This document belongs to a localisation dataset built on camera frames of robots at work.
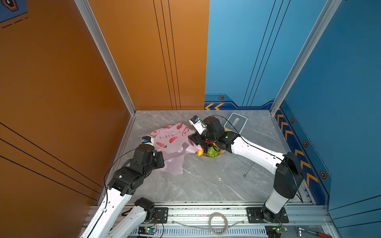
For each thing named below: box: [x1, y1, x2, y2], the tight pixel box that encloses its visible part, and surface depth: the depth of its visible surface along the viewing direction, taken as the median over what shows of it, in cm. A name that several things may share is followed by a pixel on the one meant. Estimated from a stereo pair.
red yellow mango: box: [195, 149, 204, 157], surface depth 89 cm
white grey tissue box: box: [223, 112, 248, 134], surface depth 111 cm
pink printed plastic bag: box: [149, 122, 203, 176], surface depth 84 cm
